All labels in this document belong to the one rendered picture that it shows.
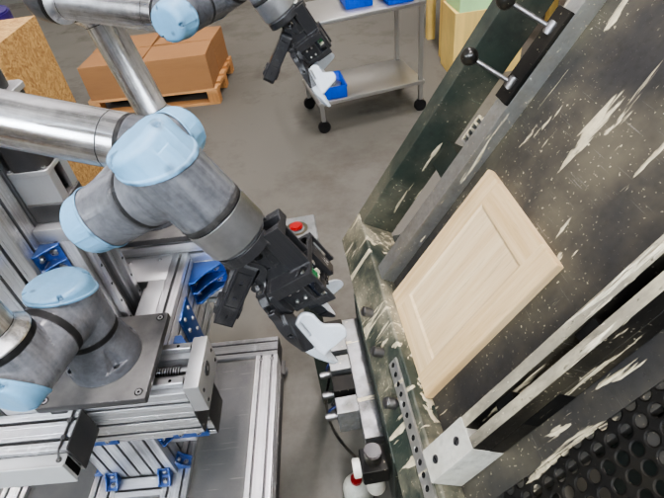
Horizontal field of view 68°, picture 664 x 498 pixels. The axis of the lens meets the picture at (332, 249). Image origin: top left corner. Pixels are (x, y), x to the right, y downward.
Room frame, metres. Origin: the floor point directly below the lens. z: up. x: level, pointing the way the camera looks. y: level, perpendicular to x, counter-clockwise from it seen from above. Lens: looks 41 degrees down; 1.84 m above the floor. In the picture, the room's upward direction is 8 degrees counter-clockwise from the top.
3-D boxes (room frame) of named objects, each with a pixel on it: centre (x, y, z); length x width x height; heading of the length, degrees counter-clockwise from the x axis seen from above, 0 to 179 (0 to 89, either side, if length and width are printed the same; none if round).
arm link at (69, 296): (0.67, 0.51, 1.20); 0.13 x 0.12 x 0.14; 164
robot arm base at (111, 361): (0.67, 0.51, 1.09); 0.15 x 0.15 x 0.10
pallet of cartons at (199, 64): (4.75, 1.37, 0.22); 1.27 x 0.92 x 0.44; 91
